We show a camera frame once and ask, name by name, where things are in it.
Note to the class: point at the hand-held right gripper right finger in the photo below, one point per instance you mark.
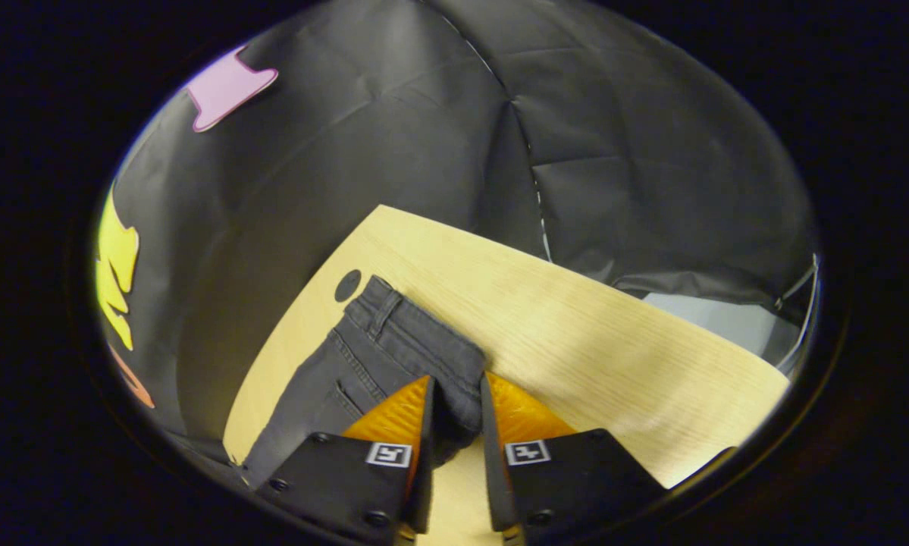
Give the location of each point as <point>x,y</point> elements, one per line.
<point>568,478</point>

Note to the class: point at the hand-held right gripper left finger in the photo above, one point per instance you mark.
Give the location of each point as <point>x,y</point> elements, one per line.
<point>348,478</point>

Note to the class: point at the black jeans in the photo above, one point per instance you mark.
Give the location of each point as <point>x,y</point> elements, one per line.
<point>393,349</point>

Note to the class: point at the black backdrop cloth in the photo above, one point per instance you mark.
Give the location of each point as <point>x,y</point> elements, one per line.
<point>393,114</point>

